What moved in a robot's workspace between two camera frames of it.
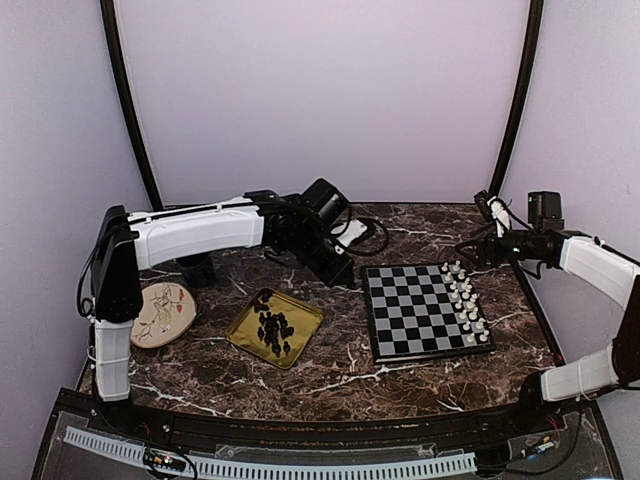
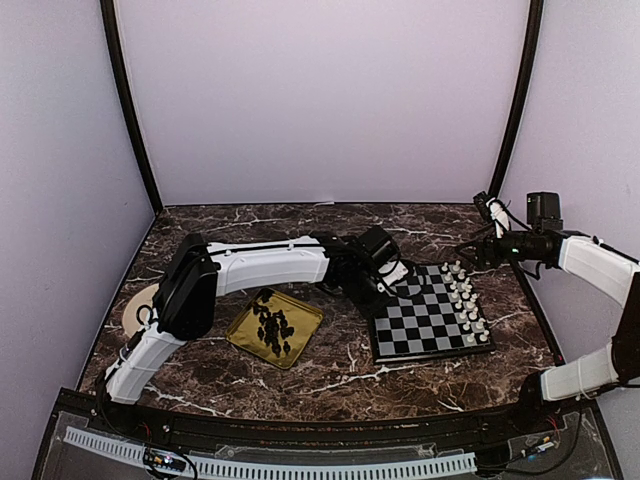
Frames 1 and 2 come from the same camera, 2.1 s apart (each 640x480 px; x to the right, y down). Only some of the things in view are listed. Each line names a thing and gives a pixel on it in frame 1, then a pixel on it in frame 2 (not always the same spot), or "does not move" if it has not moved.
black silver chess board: x=416 y=311 does not move
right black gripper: x=484 y=251 does not move
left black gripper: x=341 y=273 to x=375 y=308
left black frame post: x=108 y=16 does not move
